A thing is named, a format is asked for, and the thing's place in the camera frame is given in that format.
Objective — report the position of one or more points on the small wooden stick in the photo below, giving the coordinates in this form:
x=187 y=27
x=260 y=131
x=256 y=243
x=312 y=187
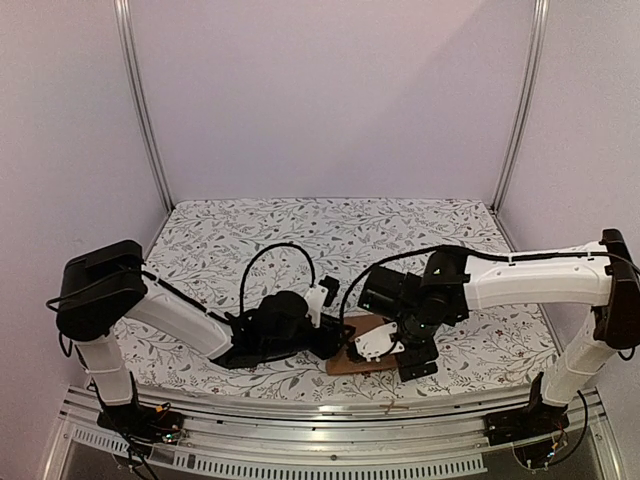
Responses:
x=392 y=405

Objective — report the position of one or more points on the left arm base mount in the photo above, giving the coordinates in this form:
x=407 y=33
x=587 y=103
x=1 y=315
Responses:
x=143 y=424

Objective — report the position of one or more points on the aluminium front rail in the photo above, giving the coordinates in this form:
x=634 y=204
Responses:
x=442 y=437

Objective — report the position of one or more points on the floral patterned table mat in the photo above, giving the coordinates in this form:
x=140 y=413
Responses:
x=228 y=254

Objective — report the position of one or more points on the right aluminium frame post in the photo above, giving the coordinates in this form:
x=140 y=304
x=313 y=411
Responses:
x=532 y=65

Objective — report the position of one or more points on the left aluminium frame post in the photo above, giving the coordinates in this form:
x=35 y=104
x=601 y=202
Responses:
x=126 y=33

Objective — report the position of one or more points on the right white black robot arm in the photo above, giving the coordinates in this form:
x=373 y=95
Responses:
x=458 y=280

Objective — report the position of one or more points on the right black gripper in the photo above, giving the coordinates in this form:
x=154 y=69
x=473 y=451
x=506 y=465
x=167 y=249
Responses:
x=417 y=364

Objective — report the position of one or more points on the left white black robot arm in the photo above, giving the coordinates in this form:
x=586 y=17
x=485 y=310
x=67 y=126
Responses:
x=106 y=285

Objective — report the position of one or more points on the aluminium frame post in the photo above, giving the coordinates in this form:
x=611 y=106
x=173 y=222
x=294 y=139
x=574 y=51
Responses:
x=532 y=65
x=126 y=33

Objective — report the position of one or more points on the brown cardboard box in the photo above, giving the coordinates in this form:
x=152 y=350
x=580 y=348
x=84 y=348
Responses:
x=348 y=361

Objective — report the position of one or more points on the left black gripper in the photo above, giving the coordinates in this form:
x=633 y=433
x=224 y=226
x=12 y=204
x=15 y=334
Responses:
x=328 y=347

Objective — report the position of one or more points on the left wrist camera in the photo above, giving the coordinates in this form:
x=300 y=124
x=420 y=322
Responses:
x=320 y=296

